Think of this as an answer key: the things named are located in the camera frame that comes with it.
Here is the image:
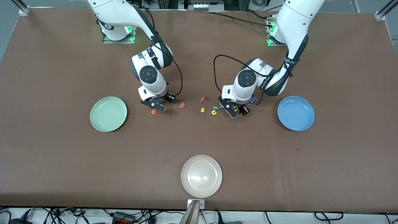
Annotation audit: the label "grey equipment box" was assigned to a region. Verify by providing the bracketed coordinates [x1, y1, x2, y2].
[179, 0, 225, 12]

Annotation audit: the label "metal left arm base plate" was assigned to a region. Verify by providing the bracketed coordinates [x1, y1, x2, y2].
[266, 15, 288, 47]

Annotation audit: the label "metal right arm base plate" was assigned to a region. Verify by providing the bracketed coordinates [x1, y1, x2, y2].
[103, 26, 137, 44]

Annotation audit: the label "green plate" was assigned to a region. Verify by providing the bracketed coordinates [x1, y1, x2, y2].
[90, 96, 128, 133]

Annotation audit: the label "aluminium camera pole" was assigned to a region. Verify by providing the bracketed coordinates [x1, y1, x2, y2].
[179, 200, 201, 224]

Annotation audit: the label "beige plate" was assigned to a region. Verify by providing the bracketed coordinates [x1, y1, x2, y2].
[181, 155, 223, 198]

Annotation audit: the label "short black table cable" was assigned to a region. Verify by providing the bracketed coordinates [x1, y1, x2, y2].
[246, 9, 274, 21]

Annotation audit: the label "metal pole mounting bracket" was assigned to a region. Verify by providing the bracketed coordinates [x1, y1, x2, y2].
[187, 199, 205, 210]

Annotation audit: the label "blue plate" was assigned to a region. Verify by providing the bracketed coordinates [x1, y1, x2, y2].
[277, 96, 315, 132]

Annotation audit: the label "black left arm loop cable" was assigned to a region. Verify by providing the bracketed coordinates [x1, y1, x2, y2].
[213, 55, 271, 94]

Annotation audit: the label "aluminium frame corner rail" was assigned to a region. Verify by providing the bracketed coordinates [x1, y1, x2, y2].
[375, 0, 398, 21]
[12, 0, 30, 16]

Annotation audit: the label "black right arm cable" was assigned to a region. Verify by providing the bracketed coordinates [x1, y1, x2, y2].
[134, 2, 184, 96]

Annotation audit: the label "looped black floor cable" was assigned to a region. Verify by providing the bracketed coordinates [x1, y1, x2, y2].
[314, 211, 344, 222]

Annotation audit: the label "long black table cable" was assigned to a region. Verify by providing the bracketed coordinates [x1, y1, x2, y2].
[204, 11, 275, 28]

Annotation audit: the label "black power strip orange switches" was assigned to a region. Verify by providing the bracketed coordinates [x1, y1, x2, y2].
[113, 212, 136, 224]

